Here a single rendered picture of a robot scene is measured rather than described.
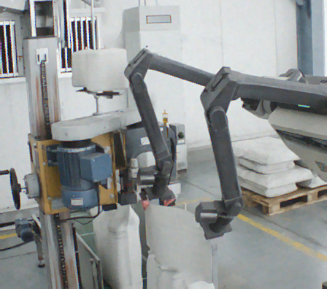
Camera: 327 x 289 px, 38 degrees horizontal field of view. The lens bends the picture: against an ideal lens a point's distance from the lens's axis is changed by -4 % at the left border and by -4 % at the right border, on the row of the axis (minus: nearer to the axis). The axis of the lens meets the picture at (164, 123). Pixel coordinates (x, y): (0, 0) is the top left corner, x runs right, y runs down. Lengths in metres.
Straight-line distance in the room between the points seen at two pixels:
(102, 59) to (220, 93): 0.69
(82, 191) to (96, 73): 0.45
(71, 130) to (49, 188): 0.35
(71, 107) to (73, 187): 3.00
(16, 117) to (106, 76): 2.96
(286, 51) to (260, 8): 0.83
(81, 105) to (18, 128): 0.67
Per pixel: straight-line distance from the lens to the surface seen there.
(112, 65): 1.82
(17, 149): 4.77
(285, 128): 1.78
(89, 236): 3.50
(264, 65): 7.49
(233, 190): 1.49
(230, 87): 1.24
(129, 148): 2.09
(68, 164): 1.84
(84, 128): 1.78
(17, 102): 4.70
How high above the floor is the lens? 1.70
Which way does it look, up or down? 9 degrees down
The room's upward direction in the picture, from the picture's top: 3 degrees counter-clockwise
